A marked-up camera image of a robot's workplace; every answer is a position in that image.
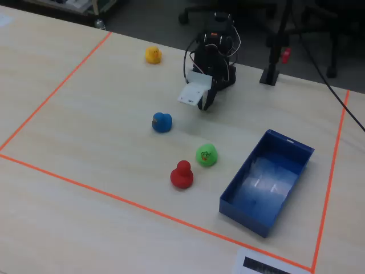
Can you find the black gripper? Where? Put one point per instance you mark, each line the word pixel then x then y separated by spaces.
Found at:
pixel 211 95

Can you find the red rubber duck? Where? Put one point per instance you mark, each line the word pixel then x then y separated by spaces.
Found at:
pixel 181 175

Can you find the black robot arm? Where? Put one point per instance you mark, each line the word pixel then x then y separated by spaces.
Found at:
pixel 212 54

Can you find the blue rubber duck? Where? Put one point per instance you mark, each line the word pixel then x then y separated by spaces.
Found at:
pixel 162 122

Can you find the green rubber duck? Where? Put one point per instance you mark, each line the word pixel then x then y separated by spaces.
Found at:
pixel 207 155

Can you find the yellow rubber duck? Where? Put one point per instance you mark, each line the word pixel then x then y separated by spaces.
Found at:
pixel 153 54

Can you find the blue plastic box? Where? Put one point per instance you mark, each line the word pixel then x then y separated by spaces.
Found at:
pixel 262 188

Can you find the black pole stand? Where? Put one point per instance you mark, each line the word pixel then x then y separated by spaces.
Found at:
pixel 274 57

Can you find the black office chair base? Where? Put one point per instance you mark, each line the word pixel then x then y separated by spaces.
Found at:
pixel 199 11

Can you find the red clamp knob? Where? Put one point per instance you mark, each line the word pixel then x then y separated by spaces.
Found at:
pixel 286 54

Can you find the orange tape strip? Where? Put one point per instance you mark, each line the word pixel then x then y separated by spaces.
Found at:
pixel 57 88
pixel 330 177
pixel 148 209

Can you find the clear plastic bottle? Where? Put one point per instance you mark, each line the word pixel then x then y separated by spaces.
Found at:
pixel 99 24

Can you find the black office chair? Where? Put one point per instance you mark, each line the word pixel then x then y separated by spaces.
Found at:
pixel 333 34

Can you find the white paper with black print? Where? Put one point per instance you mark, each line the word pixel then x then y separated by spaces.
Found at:
pixel 256 264

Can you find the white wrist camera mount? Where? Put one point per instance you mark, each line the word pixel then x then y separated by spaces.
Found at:
pixel 194 91

